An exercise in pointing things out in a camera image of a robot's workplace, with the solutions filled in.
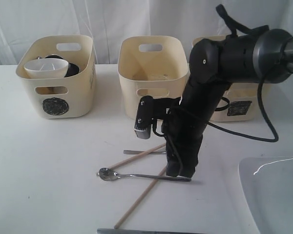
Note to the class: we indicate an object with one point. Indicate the steel fork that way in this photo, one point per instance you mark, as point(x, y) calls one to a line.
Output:
point(132, 152)

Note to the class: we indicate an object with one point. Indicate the cream bin with square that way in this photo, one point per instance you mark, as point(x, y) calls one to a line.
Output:
point(241, 114)

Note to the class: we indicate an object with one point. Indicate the white backdrop curtain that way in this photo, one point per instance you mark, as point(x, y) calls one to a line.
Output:
point(110, 22)

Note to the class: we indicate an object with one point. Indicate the small steel bowl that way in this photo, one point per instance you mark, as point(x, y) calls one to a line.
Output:
point(72, 70)

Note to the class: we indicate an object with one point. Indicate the white ceramic bowl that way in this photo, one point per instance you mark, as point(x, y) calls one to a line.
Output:
point(46, 68)

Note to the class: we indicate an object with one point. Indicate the white square plate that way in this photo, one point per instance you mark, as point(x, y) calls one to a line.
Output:
point(267, 183)

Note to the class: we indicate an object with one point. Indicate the cream bin with circle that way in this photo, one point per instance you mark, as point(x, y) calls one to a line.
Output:
point(67, 97)

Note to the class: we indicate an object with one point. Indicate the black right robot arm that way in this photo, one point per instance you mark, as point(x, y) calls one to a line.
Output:
point(273, 63)

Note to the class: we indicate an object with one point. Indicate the steel spoon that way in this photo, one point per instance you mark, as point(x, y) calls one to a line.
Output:
point(108, 174)

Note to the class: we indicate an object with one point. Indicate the cream bin with triangle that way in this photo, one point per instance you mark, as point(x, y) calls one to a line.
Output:
point(151, 65)

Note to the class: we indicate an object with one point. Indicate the steel mug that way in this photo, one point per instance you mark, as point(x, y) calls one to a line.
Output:
point(52, 56)

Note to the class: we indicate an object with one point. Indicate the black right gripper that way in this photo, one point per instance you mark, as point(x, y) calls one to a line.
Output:
point(183, 132)

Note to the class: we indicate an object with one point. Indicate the wooden chopstick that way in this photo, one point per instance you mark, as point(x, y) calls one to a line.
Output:
point(136, 157)
point(135, 204)

